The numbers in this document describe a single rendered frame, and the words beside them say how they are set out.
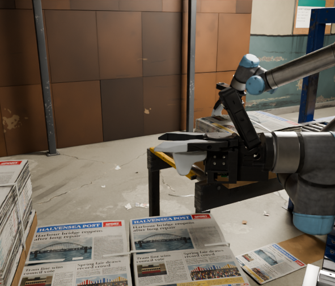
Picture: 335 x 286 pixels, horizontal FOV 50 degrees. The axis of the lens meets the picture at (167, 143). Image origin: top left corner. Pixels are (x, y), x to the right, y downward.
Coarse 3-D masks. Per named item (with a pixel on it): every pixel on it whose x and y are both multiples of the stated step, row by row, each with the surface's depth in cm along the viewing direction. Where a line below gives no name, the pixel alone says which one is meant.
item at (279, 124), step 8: (248, 112) 172; (256, 112) 173; (264, 112) 173; (256, 120) 160; (264, 120) 160; (272, 120) 159; (280, 120) 160; (288, 120) 160; (272, 128) 150; (280, 128) 149; (288, 128) 151; (296, 128) 153
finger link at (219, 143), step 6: (192, 144) 59; (198, 144) 59; (204, 144) 59; (210, 144) 59; (216, 144) 60; (222, 144) 60; (192, 150) 59; (198, 150) 60; (204, 150) 60; (210, 150) 59; (216, 150) 60
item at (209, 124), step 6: (198, 120) 160; (204, 120) 158; (210, 120) 158; (216, 120) 158; (222, 120) 159; (228, 120) 159; (198, 126) 161; (204, 126) 156; (210, 126) 152; (216, 126) 150; (222, 126) 150; (228, 126) 150; (234, 126) 151; (228, 132) 143; (258, 132) 144
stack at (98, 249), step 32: (64, 224) 114; (96, 224) 114; (160, 224) 114; (192, 224) 114; (32, 256) 98; (64, 256) 98; (96, 256) 98; (160, 256) 98; (192, 256) 98; (224, 256) 98
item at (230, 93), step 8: (232, 88) 61; (224, 96) 61; (232, 96) 61; (240, 96) 62; (224, 104) 62; (232, 104) 61; (240, 104) 61; (232, 112) 61; (240, 112) 61; (232, 120) 64; (240, 120) 62; (248, 120) 62; (240, 128) 62; (248, 128) 62; (240, 136) 65; (248, 136) 62; (256, 136) 62; (248, 144) 62; (256, 144) 63
